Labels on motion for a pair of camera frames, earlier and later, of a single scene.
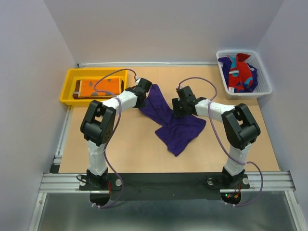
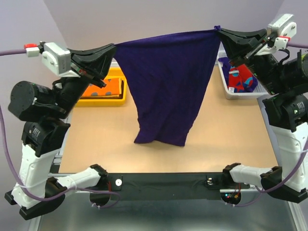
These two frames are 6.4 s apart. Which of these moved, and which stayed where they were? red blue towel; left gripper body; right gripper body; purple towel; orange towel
Moved: left gripper body; right gripper body; purple towel
Stayed: red blue towel; orange towel
